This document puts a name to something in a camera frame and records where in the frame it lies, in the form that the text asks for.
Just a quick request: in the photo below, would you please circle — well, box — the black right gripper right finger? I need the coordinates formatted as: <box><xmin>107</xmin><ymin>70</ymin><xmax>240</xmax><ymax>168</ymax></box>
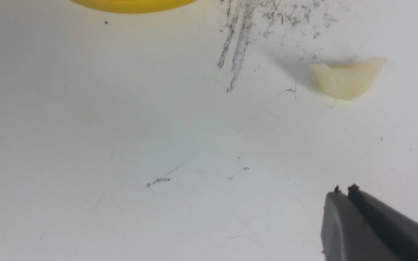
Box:
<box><xmin>347</xmin><ymin>185</ymin><xmax>418</xmax><ymax>261</ymax></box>

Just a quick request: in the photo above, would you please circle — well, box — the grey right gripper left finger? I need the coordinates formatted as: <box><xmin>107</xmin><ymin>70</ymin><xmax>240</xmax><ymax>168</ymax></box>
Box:
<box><xmin>321</xmin><ymin>186</ymin><xmax>401</xmax><ymax>261</ymax></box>

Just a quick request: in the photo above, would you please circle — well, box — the pale translucent dumpling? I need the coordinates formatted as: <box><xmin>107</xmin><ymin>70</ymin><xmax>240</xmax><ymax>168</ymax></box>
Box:
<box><xmin>309</xmin><ymin>57</ymin><xmax>388</xmax><ymax>100</ymax></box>

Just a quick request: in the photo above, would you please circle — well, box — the bamboo steamer tray yellow rim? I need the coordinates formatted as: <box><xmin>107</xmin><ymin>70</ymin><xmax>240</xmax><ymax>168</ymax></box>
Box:
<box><xmin>72</xmin><ymin>0</ymin><xmax>194</xmax><ymax>14</ymax></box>

